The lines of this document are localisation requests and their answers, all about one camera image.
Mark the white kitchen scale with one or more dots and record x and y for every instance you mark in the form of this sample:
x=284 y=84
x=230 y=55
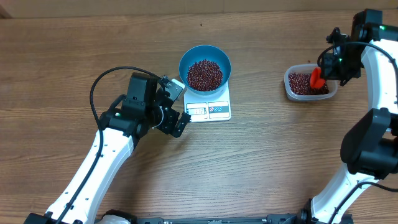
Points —
x=208 y=108

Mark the blue bowl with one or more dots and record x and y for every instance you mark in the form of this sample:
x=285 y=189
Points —
x=210 y=53

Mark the red scoop blue handle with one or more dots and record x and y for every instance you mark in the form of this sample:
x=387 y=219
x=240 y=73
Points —
x=316 y=82

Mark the clear plastic container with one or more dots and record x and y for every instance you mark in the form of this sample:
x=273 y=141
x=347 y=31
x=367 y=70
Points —
x=307 y=68

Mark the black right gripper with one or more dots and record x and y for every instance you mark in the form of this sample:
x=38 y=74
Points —
x=332 y=73

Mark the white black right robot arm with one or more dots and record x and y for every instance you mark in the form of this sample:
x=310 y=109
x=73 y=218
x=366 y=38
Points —
x=369 y=149

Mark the red beans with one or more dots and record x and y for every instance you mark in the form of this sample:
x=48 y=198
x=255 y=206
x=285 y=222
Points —
x=206 y=75

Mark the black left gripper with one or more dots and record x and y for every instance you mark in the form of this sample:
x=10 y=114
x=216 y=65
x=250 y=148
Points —
x=168 y=127

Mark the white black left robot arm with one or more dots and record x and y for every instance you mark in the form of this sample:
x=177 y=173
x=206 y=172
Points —
x=146 y=104

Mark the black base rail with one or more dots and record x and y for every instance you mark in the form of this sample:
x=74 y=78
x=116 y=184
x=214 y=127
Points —
x=117 y=216

